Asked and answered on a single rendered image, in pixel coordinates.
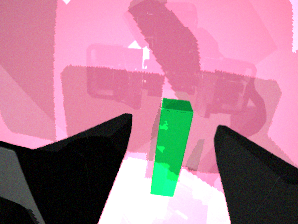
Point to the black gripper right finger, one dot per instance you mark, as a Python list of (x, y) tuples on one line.
[(259, 187)]

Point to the green rectangular post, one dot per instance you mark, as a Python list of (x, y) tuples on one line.
[(175, 120)]

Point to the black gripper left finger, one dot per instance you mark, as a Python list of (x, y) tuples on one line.
[(69, 181)]

